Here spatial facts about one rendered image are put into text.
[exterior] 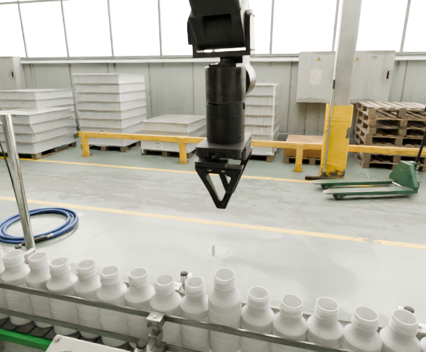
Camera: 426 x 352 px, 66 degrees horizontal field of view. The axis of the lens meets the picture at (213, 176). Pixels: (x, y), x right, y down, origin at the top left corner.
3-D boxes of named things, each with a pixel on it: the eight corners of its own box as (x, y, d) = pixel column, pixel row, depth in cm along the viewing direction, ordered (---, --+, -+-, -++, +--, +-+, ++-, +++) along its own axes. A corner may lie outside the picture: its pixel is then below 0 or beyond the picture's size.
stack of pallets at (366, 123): (350, 151, 666) (356, 100, 636) (408, 155, 639) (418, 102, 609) (359, 168, 550) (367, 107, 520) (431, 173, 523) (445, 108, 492)
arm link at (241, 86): (199, 59, 43) (241, 58, 42) (213, 58, 49) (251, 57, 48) (200, 111, 46) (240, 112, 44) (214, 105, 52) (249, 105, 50)
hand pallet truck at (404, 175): (406, 184, 472) (422, 102, 437) (433, 197, 421) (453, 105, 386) (309, 186, 460) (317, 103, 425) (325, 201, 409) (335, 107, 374)
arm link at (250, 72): (184, 13, 43) (251, 7, 40) (210, 21, 53) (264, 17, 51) (191, 105, 47) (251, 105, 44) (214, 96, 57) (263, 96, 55)
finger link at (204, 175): (248, 198, 53) (249, 141, 50) (240, 217, 47) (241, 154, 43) (208, 193, 55) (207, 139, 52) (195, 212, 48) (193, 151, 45)
